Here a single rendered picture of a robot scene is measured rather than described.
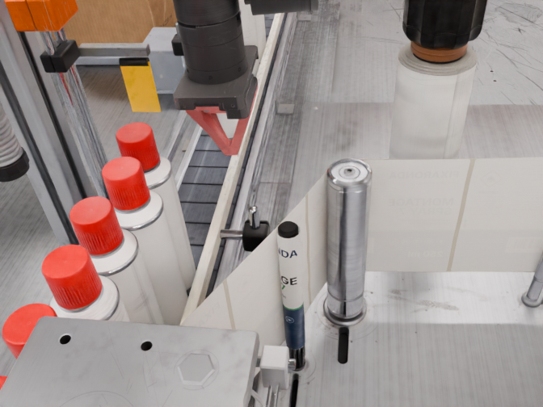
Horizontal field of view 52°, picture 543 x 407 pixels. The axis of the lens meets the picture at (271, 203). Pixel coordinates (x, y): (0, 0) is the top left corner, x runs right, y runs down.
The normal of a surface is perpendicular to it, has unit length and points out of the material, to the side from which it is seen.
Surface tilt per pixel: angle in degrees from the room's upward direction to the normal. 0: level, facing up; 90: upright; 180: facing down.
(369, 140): 0
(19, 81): 90
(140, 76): 90
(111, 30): 90
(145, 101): 90
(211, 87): 1
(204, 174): 0
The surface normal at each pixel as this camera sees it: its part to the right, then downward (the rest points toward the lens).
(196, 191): -0.07, -0.75
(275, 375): -0.13, 0.66
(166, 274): 0.66, 0.47
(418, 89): -0.59, 0.57
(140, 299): 0.83, 0.33
